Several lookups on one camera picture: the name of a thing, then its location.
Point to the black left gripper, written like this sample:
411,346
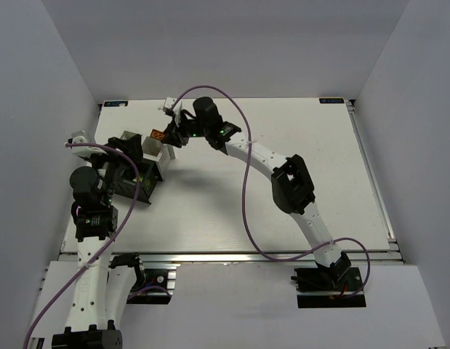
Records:
123,146

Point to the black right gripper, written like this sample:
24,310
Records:
178,130

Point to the brown lego brick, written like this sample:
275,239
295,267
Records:
157,135

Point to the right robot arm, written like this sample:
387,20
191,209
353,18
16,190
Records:
292,188

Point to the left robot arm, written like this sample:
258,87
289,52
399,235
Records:
102,282

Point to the white slotted container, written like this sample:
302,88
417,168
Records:
158,153

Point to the black slotted container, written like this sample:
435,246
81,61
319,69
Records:
127,182

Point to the blue corner sticker left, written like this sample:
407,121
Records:
115,104

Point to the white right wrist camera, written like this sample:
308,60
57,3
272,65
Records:
171,107

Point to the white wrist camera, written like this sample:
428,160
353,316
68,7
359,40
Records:
81,144
171,107

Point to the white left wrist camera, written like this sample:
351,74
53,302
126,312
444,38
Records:
81,144

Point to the aluminium table edge rail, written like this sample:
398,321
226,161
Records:
356,257

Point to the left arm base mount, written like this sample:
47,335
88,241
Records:
156,283

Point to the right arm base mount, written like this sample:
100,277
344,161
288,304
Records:
317,291

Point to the right side table rail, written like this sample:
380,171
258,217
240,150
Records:
368,163

